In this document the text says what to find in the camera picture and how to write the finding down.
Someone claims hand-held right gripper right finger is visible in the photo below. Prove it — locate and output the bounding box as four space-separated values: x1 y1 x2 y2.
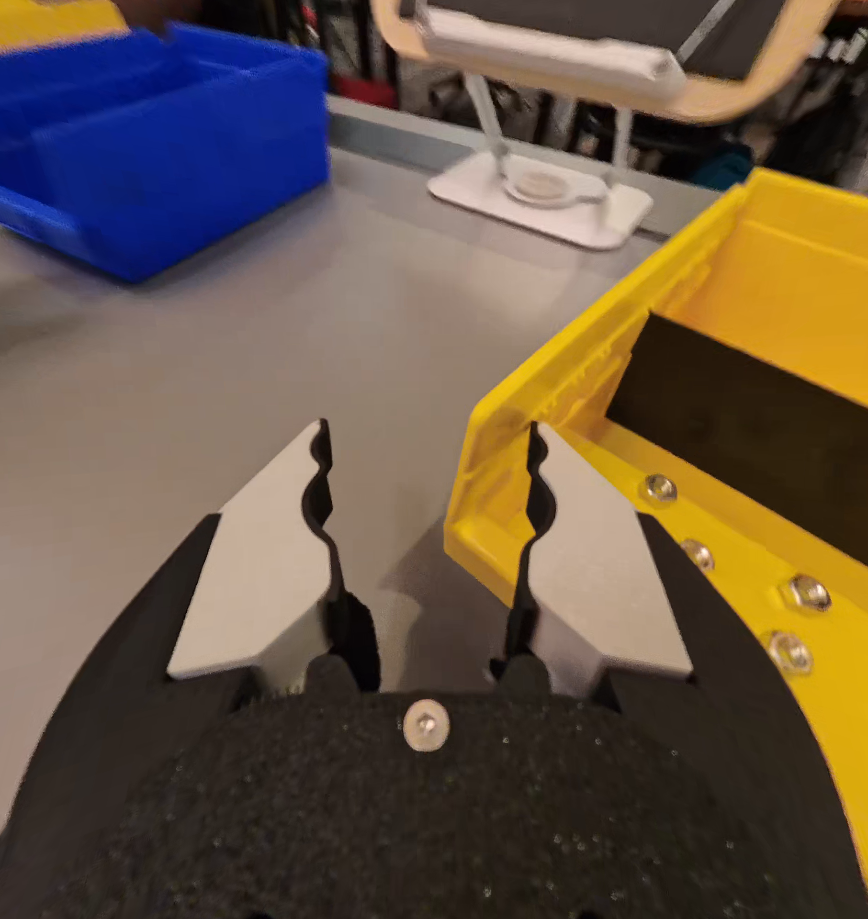
507 421 695 682

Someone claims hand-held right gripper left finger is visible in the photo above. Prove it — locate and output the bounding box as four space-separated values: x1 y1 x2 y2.
165 418 349 682

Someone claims yellow plastic bin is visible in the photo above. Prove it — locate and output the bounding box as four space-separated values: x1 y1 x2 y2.
0 0 131 53
443 167 868 919

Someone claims blue plastic bin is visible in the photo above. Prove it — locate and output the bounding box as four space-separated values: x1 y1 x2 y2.
0 22 332 283

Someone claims grey desk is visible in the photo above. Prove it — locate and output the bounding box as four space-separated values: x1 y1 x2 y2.
0 93 725 841

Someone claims white charging cable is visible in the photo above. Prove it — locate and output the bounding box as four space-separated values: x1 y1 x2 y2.
678 0 736 62

